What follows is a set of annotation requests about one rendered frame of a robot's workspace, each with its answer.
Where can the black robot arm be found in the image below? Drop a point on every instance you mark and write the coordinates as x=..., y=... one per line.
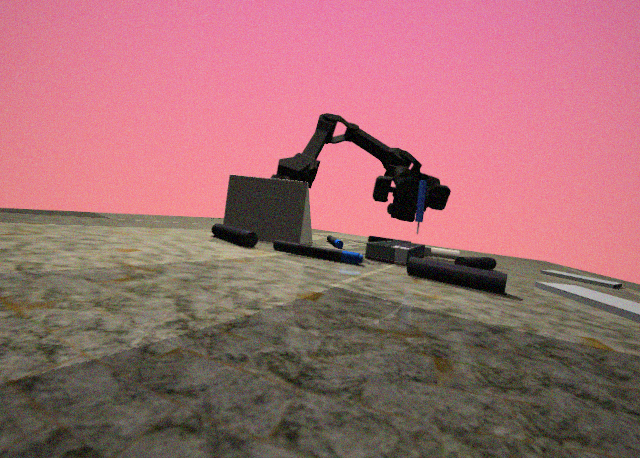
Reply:
x=304, y=166

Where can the blue stylus with white tip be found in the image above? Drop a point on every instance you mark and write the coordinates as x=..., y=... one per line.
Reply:
x=421, y=202

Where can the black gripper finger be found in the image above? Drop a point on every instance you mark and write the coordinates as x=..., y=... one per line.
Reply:
x=429, y=193
x=404, y=195

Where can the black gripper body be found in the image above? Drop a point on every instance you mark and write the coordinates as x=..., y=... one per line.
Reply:
x=382, y=187

